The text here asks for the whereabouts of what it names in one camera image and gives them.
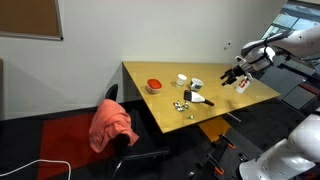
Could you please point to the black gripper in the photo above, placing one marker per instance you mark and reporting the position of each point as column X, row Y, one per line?
column 232, row 75

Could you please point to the white brush with black handle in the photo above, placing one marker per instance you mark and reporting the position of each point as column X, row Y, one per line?
column 196, row 98

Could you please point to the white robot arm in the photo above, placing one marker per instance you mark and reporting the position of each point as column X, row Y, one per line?
column 258, row 55

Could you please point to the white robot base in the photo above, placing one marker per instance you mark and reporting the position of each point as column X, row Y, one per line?
column 289, row 157

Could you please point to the green wrapped candy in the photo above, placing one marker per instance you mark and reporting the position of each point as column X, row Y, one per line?
column 180, row 109
column 186, row 105
column 177, row 104

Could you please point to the lone wrapped candy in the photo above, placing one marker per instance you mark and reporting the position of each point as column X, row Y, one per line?
column 191, row 117

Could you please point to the white cup with red print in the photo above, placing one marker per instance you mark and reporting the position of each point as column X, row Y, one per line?
column 243, row 85

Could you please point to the green white christmas mug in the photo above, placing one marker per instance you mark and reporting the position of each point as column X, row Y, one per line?
column 195, row 84

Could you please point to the white paper cup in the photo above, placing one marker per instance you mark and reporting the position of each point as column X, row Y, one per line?
column 181, row 79

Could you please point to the orange box under table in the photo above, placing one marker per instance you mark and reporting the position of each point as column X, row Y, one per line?
column 214, row 127

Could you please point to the wooden table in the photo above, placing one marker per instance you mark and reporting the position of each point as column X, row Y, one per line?
column 225, row 98

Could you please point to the red lid plastic container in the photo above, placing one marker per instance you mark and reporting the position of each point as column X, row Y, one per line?
column 153, row 86

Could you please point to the black clamp rack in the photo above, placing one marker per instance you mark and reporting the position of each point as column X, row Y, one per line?
column 222, row 163

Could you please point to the black chair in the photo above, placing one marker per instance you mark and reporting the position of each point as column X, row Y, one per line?
column 146, row 153

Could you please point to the pink cloth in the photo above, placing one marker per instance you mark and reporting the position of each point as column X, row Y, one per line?
column 109, row 121

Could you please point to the cork board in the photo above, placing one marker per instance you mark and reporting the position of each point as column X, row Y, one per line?
column 37, row 19

